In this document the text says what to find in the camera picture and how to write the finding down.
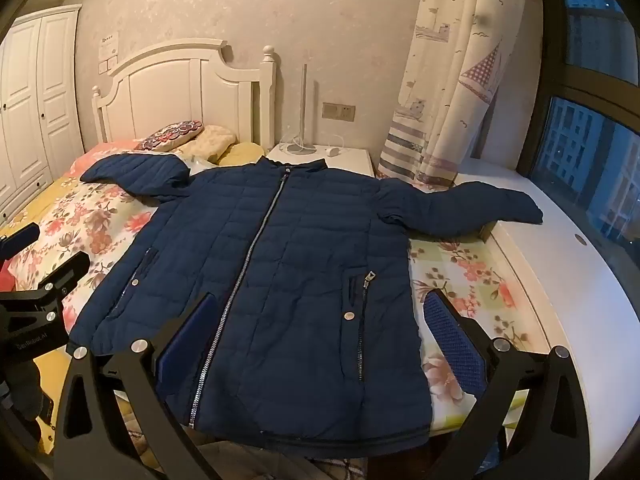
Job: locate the paper note on wall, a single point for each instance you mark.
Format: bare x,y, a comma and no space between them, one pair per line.
110,46

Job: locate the white pole lamp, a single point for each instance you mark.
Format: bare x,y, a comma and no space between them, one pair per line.
302,110

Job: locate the yellow pillow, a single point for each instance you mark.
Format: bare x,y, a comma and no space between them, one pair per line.
245,152

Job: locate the white bed headboard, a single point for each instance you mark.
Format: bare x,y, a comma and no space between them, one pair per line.
170,90

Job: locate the navy puffer jacket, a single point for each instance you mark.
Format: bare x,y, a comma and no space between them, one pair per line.
280,270

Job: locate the wall socket plate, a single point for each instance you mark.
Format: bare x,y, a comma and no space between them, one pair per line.
338,111

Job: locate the embroidered flower pillow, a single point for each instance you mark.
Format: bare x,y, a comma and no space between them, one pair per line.
172,135

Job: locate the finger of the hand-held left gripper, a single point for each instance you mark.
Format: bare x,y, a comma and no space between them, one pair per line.
62,272
22,237

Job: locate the yellow bed sheet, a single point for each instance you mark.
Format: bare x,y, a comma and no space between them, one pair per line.
52,187

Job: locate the sailboat print curtain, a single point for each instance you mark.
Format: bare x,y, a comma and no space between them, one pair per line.
450,85

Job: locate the white window seat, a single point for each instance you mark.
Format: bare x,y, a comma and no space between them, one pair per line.
575,300

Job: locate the floral bed sheet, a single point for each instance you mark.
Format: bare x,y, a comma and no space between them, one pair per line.
465,272

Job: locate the cream pillow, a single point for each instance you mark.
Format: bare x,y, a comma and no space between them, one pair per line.
210,142

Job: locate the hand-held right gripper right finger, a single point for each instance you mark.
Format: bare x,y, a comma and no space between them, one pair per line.
452,340

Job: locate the white nightstand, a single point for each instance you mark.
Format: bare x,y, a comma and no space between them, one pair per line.
350,160

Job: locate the white wardrobe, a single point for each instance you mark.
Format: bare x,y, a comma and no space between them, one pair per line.
30,110

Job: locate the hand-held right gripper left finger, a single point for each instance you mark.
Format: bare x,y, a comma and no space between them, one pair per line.
187,340

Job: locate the dark framed window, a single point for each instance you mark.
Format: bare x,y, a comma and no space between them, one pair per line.
590,150

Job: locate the wall switch plate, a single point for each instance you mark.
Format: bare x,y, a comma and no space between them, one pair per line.
109,66

